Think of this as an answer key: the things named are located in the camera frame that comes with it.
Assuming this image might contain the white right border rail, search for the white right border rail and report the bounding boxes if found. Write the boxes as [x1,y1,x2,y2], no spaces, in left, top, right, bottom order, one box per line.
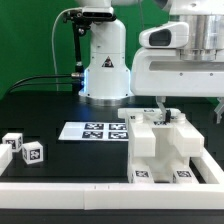
[191,149,224,185]

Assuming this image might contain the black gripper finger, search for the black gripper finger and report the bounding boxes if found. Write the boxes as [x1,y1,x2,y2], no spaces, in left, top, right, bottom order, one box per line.
[156,96,171,122]
[215,97,224,124]

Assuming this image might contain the white left border rail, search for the white left border rail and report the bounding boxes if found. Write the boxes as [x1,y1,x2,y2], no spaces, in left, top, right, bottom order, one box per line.
[0,144,12,176]

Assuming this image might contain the black camera on stand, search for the black camera on stand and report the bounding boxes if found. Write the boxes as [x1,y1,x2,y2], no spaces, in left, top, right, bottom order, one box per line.
[63,7,116,77]

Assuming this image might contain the white thin cable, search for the white thin cable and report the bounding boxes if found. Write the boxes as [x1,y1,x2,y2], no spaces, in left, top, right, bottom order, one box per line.
[50,7,78,92]

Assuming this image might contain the white front border rail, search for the white front border rail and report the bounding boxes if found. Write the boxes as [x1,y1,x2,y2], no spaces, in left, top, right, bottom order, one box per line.
[0,183,224,210]

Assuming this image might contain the white marker sheet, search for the white marker sheet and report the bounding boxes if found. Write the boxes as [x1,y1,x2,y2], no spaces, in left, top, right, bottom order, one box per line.
[59,122,128,141]

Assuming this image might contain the white chair seat with pegs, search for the white chair seat with pegs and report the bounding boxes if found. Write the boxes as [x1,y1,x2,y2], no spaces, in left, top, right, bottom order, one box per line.
[127,113,201,183]

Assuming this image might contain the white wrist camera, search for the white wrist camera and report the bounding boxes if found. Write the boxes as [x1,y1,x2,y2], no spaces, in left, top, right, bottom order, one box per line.
[139,22,189,49]

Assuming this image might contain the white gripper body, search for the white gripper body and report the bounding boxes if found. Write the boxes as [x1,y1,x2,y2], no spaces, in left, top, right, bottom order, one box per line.
[131,48,224,97]

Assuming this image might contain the black cables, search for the black cables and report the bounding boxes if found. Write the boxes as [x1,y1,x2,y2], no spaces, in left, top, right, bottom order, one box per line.
[5,73,84,95]

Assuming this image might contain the white border rail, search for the white border rail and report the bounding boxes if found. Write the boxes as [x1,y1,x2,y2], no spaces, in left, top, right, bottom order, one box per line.
[0,183,224,210]
[0,144,12,176]
[191,149,224,185]

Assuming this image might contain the white tagged cube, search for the white tagged cube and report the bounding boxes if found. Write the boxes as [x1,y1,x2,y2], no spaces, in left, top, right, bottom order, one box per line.
[2,133,23,152]
[22,141,43,165]

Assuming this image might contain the white chair back frame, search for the white chair back frame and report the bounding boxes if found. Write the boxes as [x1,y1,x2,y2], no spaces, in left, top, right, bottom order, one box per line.
[118,108,204,158]

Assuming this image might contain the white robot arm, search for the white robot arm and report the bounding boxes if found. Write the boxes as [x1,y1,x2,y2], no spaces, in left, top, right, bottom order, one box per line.
[76,0,224,120]

